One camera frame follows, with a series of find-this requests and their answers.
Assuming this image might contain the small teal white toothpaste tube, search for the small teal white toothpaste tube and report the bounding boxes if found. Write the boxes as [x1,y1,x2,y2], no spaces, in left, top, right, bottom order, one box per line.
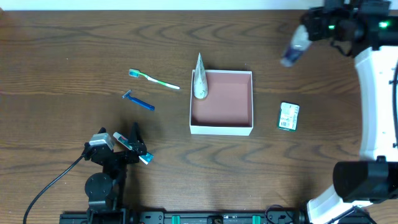
[113,132,154,165]

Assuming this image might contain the clear bottle dark blue cap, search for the clear bottle dark blue cap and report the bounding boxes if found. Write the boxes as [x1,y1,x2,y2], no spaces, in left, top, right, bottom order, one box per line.
[280,25,312,67]

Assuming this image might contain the white squeeze tube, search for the white squeeze tube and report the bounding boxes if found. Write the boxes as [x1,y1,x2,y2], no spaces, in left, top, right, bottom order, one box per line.
[193,53,208,100]

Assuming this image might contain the green white soap box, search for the green white soap box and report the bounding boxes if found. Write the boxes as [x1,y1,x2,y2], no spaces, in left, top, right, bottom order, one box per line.
[277,102,300,132]

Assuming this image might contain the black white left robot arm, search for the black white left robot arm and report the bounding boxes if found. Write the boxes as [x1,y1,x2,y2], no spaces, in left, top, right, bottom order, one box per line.
[82,123,147,213]

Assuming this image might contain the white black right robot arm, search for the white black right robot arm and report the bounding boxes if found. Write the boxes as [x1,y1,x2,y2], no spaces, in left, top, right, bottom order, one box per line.
[295,1,397,223]

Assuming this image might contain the blue disposable razor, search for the blue disposable razor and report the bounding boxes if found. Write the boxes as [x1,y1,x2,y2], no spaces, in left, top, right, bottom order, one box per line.
[122,90,155,111]

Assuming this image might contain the green white toothbrush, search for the green white toothbrush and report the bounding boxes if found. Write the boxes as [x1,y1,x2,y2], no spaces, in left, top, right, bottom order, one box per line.
[129,68,180,90]

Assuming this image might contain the white cardboard box pink interior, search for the white cardboard box pink interior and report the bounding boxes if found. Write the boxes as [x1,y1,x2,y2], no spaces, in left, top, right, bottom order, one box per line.
[189,70,254,136]

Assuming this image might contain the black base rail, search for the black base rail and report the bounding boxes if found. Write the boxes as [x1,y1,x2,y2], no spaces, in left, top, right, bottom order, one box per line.
[59,208,309,224]

